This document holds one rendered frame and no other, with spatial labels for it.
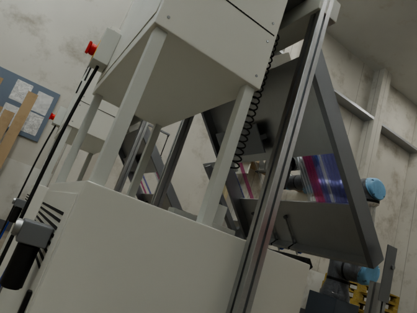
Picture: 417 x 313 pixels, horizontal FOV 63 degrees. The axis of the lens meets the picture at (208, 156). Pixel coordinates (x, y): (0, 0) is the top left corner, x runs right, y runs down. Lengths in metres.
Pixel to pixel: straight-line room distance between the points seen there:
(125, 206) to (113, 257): 0.10
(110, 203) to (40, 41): 5.10
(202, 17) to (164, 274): 0.61
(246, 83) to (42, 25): 5.07
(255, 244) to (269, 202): 0.11
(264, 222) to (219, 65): 0.40
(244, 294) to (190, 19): 0.66
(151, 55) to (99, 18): 5.24
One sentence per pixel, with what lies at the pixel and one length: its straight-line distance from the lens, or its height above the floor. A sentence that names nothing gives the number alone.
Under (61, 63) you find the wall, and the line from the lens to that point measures 5.65.
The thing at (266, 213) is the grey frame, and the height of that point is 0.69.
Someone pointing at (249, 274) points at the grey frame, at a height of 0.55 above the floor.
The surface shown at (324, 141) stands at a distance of 1.18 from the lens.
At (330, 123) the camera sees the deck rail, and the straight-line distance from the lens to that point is 1.10.
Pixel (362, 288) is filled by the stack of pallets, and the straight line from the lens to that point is 6.81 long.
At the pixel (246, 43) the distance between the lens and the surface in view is 0.94.
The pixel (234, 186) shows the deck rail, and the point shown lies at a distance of 1.66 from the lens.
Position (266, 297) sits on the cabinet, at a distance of 0.94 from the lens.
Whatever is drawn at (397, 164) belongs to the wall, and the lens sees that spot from 10.11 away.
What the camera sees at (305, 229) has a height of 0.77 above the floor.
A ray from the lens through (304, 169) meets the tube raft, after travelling 1.30.
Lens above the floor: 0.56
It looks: 15 degrees up
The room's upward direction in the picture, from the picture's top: 19 degrees clockwise
